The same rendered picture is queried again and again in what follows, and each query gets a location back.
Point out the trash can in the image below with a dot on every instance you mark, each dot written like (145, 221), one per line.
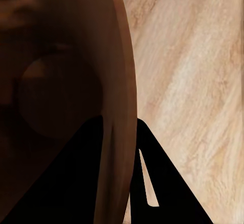
(63, 62)

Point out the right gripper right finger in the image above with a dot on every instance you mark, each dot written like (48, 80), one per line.
(177, 203)

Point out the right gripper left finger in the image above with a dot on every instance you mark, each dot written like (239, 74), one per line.
(65, 193)

